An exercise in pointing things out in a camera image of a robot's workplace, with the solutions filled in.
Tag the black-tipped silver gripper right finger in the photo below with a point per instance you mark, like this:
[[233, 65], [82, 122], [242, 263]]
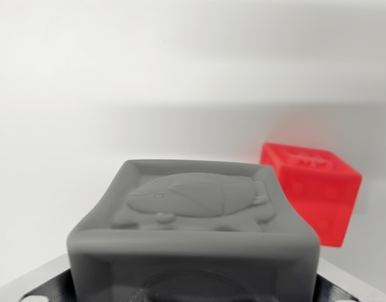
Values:
[[344, 283]]

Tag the black-tipped silver gripper left finger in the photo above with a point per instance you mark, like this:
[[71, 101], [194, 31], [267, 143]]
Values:
[[39, 283]]

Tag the gray embossed rubber cube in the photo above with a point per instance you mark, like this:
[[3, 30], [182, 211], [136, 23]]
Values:
[[193, 251]]

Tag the red embossed rubber cube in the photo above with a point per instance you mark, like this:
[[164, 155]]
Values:
[[318, 201]]

